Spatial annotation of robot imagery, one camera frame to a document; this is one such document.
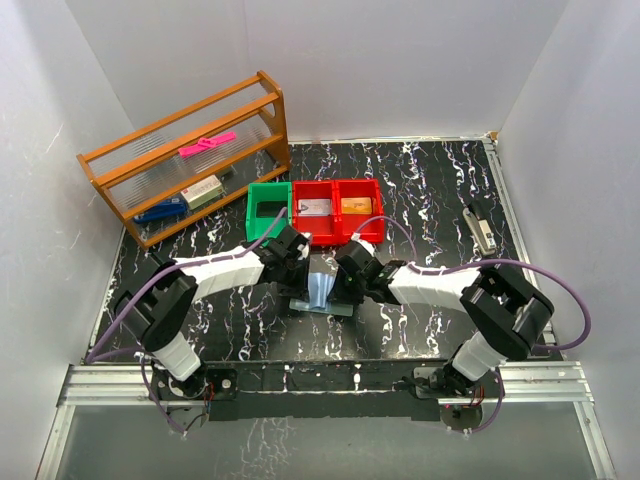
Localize blue stapler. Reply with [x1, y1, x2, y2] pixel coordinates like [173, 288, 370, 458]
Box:
[133, 197, 188, 224]

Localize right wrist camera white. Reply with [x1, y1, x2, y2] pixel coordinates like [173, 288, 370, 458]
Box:
[350, 233, 375, 256]

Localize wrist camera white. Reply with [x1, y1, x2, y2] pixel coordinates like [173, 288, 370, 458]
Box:
[350, 233, 375, 256]
[297, 232, 313, 259]

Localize green card holder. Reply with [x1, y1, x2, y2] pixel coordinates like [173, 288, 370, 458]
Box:
[289, 272, 354, 317]

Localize wooden shelf rack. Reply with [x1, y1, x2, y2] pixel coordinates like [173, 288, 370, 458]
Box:
[77, 71, 291, 249]

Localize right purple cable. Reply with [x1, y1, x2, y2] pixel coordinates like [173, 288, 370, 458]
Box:
[349, 215, 592, 434]

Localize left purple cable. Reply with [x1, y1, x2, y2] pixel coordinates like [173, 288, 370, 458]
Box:
[84, 205, 291, 436]

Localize middle red plastic bin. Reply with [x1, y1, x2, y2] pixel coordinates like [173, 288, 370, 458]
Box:
[293, 180, 338, 247]

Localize white red box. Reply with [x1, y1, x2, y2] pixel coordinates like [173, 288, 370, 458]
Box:
[180, 175, 224, 210]

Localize black credit card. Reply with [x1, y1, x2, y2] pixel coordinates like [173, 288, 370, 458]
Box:
[256, 200, 288, 218]

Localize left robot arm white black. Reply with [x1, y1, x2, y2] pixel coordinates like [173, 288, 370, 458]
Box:
[114, 225, 311, 399]

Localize red plastic bin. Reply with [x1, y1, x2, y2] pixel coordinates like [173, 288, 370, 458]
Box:
[333, 179, 385, 246]
[293, 180, 338, 247]

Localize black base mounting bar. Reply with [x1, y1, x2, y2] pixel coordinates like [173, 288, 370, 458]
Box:
[151, 360, 504, 428]

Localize pink plastic clip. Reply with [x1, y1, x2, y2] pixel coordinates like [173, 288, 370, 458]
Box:
[178, 131, 237, 158]

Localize green plastic bin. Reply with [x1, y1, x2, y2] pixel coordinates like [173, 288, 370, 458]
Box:
[245, 182, 293, 241]

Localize white striped credit card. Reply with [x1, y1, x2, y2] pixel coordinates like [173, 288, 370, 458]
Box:
[296, 198, 332, 217]

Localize right red plastic bin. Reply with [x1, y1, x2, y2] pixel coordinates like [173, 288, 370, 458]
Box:
[333, 179, 385, 246]

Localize black grey stapler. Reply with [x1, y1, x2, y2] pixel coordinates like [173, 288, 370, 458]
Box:
[462, 201, 497, 257]

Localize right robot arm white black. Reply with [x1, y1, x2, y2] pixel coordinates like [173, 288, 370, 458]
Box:
[329, 240, 554, 397]

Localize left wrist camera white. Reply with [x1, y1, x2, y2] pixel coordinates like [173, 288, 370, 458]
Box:
[297, 232, 313, 259]

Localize purple cable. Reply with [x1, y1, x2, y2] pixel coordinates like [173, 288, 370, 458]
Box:
[349, 215, 592, 434]
[84, 205, 291, 436]

